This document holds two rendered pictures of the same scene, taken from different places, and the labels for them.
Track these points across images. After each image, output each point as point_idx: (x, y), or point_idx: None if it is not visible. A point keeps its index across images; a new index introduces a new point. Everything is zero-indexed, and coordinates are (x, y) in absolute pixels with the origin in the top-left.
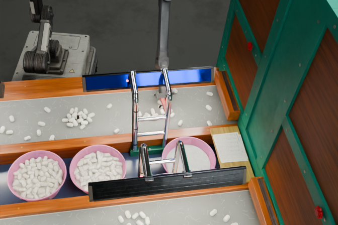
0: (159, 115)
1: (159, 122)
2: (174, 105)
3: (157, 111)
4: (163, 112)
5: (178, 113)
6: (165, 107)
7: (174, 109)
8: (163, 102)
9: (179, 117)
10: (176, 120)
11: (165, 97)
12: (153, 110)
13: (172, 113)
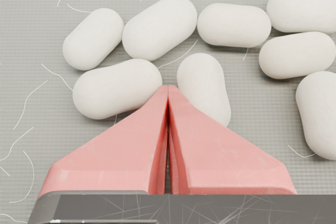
0: (249, 33)
1: None
2: (27, 208)
3: (259, 134)
4: (195, 64)
5: (21, 72)
6: (172, 99)
7: (50, 143)
8: (216, 127)
9: (21, 18)
10: None
11: (171, 208)
12: (335, 109)
13: (90, 35)
